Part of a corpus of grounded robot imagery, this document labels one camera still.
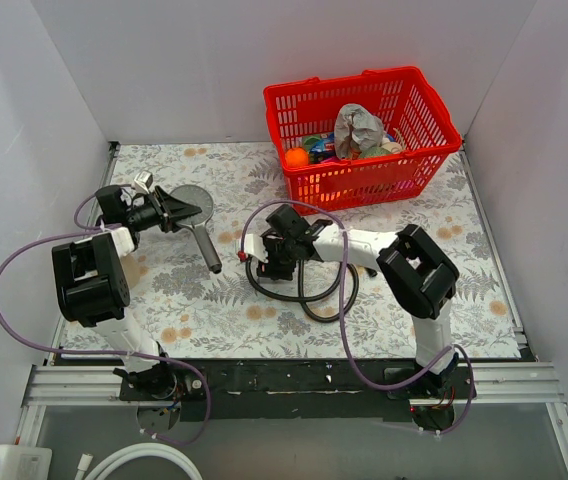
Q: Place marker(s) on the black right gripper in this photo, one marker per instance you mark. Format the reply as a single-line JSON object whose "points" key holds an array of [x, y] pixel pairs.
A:
{"points": [[274, 265]]}

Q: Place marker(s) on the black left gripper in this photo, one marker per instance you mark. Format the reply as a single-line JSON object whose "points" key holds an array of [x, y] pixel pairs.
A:
{"points": [[165, 210]]}

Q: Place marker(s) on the grey shower head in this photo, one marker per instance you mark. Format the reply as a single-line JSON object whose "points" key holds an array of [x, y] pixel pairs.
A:
{"points": [[199, 197]]}

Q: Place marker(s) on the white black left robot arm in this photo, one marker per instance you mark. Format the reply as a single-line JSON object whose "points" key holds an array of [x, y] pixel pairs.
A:
{"points": [[92, 288]]}

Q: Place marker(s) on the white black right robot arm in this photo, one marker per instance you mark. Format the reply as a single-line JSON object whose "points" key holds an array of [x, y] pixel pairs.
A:
{"points": [[420, 275]]}

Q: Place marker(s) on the beige tape roll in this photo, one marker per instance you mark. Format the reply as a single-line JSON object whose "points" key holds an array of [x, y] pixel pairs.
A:
{"points": [[131, 270]]}

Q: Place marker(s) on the floral table mat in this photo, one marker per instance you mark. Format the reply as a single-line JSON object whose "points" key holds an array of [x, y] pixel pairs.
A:
{"points": [[196, 314]]}

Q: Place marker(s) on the orange fruit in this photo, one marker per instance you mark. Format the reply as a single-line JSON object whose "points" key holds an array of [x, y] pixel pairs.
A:
{"points": [[297, 158]]}

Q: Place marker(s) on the blue snack packet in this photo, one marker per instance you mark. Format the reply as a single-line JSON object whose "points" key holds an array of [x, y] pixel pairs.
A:
{"points": [[324, 146]]}

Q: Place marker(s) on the green round item in basket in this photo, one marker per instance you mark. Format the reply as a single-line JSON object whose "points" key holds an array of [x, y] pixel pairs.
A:
{"points": [[374, 152]]}

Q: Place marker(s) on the white round item in basket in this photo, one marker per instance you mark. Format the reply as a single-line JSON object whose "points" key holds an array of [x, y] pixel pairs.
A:
{"points": [[392, 147]]}

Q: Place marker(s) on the red plastic basket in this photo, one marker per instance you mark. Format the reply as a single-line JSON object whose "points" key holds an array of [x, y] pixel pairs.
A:
{"points": [[298, 114]]}

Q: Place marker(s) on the white box with grey button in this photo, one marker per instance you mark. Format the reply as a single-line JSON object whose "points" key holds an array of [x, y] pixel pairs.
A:
{"points": [[19, 462]]}

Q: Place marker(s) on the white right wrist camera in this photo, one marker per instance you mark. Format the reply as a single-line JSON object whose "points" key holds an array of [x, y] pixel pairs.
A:
{"points": [[253, 245]]}

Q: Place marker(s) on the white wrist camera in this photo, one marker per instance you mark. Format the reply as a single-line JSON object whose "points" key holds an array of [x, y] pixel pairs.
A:
{"points": [[253, 245], [142, 182]]}

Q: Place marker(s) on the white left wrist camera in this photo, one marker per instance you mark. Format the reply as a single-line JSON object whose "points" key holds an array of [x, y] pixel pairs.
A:
{"points": [[142, 182]]}

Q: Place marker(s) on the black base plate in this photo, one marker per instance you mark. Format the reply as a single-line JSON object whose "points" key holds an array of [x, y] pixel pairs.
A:
{"points": [[318, 389]]}

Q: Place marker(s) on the aluminium rail frame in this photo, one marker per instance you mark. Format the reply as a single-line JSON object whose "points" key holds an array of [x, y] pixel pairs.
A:
{"points": [[82, 384]]}

